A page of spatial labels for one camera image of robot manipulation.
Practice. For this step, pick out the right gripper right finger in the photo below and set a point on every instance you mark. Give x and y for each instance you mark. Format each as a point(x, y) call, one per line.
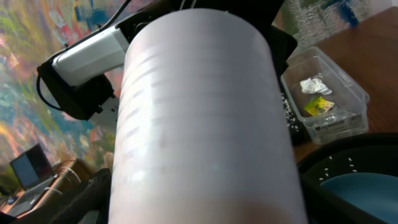
point(322, 206)

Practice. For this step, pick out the open laptop computer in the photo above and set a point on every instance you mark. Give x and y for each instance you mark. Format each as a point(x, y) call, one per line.
point(35, 173)

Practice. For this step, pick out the round black serving tray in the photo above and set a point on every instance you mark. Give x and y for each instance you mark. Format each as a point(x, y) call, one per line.
point(366, 153)

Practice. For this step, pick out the cooked white rice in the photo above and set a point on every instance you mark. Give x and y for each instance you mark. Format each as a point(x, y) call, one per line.
point(291, 118)

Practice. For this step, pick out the white tissue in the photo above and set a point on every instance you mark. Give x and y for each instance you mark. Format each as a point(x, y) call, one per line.
point(314, 85)

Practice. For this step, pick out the yellow snack wrapper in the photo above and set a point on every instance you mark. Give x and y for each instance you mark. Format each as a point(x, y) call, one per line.
point(328, 110)

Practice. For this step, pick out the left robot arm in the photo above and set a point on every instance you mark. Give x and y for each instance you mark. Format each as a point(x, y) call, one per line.
point(75, 75)

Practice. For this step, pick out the wooden side desk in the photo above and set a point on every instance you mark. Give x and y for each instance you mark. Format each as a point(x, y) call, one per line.
point(69, 174)

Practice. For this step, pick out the clear plastic bin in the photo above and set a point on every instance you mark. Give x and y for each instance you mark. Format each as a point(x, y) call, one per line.
point(346, 93)

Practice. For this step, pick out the dark blue plate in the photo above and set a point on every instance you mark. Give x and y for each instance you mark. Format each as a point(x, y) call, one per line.
point(373, 193)

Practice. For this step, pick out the pink cup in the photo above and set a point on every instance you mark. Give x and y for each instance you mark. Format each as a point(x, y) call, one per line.
point(201, 134)

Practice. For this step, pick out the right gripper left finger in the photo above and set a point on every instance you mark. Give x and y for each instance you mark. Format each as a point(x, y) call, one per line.
point(87, 202)

